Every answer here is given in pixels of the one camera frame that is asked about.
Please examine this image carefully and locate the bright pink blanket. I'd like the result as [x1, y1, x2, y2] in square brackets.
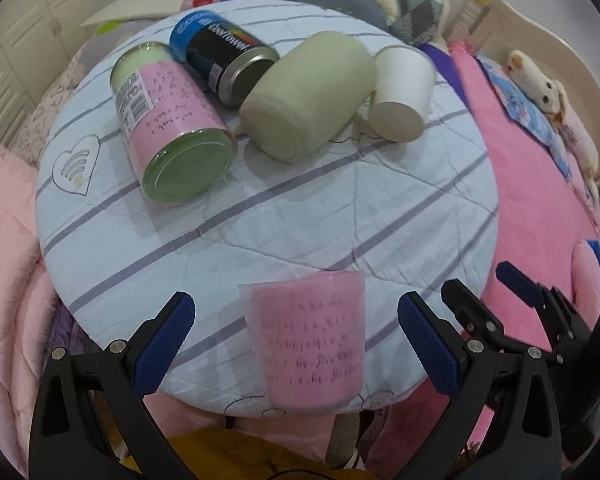
[363, 42, 600, 479]

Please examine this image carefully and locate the pink translucent plastic cup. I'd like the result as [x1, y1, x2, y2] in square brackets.
[239, 271, 365, 413]

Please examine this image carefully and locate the black blue CoolTowel can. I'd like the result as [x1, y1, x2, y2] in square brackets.
[169, 10, 279, 108]

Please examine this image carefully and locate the round light blue striped cushion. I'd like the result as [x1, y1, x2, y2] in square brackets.
[33, 0, 501, 418]

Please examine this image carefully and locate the beige felt cup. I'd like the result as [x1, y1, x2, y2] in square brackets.
[239, 30, 377, 162]

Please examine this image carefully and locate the pink folded quilt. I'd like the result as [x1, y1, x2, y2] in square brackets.
[0, 143, 58, 474]

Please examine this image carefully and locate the cream white headboard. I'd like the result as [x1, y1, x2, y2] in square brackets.
[452, 0, 600, 178]

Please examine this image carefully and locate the blue cartoon pillow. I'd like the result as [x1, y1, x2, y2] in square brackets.
[476, 54, 571, 181]

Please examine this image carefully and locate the white heart pattern bedsheet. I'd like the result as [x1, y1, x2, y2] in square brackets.
[9, 44, 86, 168]

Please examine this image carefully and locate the grey flower pattern pillow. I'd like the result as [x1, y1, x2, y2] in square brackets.
[94, 18, 154, 39]

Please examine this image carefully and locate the yellow wooden stool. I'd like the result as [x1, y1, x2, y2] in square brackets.
[169, 426, 375, 480]

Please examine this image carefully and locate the white paper cup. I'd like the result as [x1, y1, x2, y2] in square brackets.
[368, 46, 437, 143]

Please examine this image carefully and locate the white wardrobe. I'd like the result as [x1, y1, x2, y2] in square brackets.
[0, 0, 95, 144]

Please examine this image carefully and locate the green can with pink label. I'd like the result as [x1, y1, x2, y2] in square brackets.
[109, 41, 236, 204]

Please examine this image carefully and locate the white plush dog toy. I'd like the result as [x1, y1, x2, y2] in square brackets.
[504, 50, 567, 125]

